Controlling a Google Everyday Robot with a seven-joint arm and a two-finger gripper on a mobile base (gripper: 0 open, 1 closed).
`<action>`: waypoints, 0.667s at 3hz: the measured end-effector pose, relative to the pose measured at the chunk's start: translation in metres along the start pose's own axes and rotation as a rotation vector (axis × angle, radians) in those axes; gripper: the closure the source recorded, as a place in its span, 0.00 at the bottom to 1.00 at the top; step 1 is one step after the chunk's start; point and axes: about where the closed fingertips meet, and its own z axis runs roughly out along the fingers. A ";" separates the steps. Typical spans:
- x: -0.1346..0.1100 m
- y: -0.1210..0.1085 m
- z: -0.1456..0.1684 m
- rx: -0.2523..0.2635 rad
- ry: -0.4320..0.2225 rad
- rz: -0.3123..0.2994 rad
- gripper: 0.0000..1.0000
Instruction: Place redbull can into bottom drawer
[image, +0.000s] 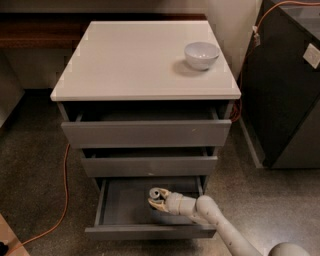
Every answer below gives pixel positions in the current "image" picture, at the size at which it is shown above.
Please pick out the grey drawer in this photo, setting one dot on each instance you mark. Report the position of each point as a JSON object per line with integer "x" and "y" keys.
{"x": 166, "y": 133}
{"x": 124, "y": 213}
{"x": 148, "y": 162}

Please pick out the white top drawer cabinet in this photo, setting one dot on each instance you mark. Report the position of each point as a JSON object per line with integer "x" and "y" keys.
{"x": 137, "y": 71}

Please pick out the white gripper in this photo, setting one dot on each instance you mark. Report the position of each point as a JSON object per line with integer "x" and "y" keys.
{"x": 173, "y": 202}

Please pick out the grey top drawer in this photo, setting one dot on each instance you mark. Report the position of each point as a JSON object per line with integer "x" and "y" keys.
{"x": 166, "y": 133}

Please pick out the dark wooden shelf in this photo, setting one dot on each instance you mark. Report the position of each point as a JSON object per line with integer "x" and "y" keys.
{"x": 65, "y": 30}

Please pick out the dark grey cabinet right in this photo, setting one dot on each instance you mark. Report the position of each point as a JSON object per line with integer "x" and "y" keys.
{"x": 281, "y": 90}

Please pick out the wooden board corner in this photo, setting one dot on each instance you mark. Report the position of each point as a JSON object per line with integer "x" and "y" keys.
{"x": 8, "y": 237}

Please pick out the grey bottom drawer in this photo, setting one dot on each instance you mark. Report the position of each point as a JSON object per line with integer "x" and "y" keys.
{"x": 124, "y": 213}

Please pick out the silver blue redbull can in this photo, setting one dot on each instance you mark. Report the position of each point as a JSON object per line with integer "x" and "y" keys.
{"x": 154, "y": 194}

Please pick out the white ceramic bowl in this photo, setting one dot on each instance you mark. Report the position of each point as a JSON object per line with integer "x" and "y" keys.
{"x": 201, "y": 55}

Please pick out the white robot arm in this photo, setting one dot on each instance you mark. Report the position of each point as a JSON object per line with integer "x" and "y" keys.
{"x": 202, "y": 210}

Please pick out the grey middle drawer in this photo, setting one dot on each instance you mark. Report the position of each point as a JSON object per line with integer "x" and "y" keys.
{"x": 148, "y": 162}

